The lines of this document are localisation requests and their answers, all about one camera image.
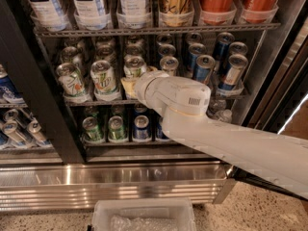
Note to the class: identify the second row 7up can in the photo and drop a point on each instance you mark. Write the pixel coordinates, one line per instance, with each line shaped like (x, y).
(107, 53)
(72, 55)
(133, 50)

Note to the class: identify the second row middle 7up can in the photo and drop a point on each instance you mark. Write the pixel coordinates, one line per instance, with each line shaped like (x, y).
(107, 53)

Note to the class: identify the compartment can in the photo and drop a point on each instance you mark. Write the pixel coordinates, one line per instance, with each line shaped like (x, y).
(11, 129)
(35, 131)

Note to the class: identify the middle tea bottle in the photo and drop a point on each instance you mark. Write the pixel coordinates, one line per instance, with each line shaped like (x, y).
(91, 14)

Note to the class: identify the rear right red bull can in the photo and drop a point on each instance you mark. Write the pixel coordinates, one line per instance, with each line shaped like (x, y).
(237, 48)

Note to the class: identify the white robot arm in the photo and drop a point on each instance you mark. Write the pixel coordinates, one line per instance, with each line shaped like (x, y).
(183, 102)

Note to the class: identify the tea bottle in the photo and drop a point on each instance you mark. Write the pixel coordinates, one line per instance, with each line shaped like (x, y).
(50, 14)
(91, 14)
(134, 14)

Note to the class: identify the gold drink can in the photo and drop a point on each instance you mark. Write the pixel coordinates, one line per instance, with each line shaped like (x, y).
(175, 12)

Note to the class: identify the blue can left compartment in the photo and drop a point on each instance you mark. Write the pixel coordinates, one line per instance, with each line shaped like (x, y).
(10, 93)

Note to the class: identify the front clear water bottle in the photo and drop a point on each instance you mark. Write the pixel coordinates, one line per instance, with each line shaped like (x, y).
(224, 116)

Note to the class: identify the left coca cola can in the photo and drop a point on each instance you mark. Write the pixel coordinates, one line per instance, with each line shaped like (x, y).
(214, 10)

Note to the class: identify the tall blue red bull can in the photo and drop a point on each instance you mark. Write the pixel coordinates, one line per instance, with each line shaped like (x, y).
(224, 39)

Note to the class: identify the second row left 7up can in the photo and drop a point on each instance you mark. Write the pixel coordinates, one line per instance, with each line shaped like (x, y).
(72, 55)

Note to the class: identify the left compartment lower can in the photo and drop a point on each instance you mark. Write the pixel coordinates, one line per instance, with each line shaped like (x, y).
(11, 129)

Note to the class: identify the coca cola can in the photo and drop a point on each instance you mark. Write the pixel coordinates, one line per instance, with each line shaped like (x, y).
(214, 10)
(258, 11)

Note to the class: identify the green can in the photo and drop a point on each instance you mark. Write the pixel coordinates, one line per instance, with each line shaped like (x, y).
(92, 130)
(117, 131)

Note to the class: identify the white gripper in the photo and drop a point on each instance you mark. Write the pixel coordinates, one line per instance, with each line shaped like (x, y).
(173, 95)

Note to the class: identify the clear plastic bin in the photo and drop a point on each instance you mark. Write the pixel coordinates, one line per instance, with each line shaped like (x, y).
(149, 214)

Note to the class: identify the rear clear water bottle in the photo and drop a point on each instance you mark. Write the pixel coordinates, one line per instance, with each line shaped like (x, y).
(216, 105)

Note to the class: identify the right front red bull can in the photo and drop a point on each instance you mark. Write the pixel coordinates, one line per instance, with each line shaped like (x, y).
(234, 70)

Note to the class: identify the left green can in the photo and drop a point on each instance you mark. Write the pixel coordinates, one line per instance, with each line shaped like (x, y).
(92, 130)

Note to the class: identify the left blue pepsi can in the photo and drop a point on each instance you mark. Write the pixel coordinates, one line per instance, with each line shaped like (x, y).
(141, 130)

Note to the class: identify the clear water bottle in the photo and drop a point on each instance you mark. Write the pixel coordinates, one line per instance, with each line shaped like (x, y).
(216, 105)
(224, 116)

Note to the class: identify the steel fridge base grille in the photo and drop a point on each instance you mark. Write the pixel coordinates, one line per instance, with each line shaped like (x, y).
(81, 186)

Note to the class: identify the silver red bull can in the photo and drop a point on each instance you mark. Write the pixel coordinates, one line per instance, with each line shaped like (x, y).
(166, 50)
(169, 65)

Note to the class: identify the left tea bottle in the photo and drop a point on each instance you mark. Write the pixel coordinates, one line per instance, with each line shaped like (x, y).
(50, 14)

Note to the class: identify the right coca cola can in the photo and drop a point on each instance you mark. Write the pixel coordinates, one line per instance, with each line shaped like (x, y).
(258, 11)

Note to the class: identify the blue pepsi can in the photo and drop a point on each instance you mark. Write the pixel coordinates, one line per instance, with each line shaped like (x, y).
(160, 135)
(141, 130)

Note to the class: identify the front blue red bull can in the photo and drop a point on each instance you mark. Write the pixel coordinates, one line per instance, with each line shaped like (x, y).
(203, 69)

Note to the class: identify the front silver red bull can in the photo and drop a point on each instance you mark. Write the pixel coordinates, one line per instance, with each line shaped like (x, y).
(169, 65)

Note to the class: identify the fridge glass door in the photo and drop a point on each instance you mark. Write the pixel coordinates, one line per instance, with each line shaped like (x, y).
(277, 81)

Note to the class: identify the middle blue pepsi can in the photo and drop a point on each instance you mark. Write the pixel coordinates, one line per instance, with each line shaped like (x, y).
(160, 135)

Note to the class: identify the black fridge center post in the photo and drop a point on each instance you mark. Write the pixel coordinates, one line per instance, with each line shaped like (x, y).
(22, 57)

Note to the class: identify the left compartment right can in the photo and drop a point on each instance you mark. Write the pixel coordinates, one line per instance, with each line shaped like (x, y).
(35, 131)

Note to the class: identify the right green can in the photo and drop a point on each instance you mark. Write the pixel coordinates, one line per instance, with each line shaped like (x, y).
(117, 131)

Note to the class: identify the right tea bottle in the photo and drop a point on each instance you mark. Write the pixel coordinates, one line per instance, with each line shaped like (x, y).
(134, 14)

